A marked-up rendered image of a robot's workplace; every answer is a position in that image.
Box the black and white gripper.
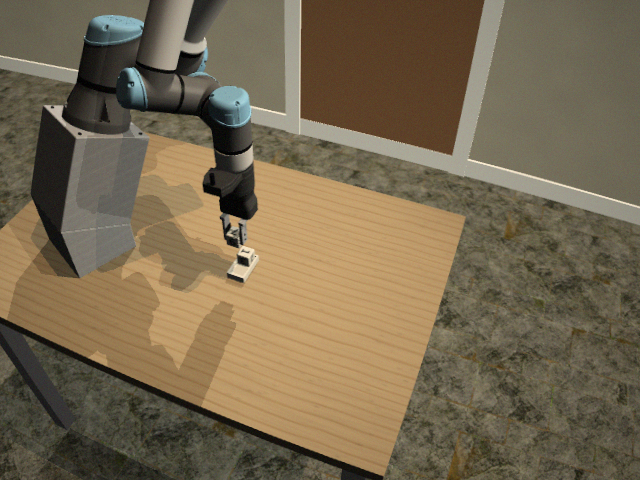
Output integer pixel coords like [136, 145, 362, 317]
[202, 146, 258, 245]

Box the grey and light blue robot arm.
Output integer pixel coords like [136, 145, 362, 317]
[62, 0, 252, 155]

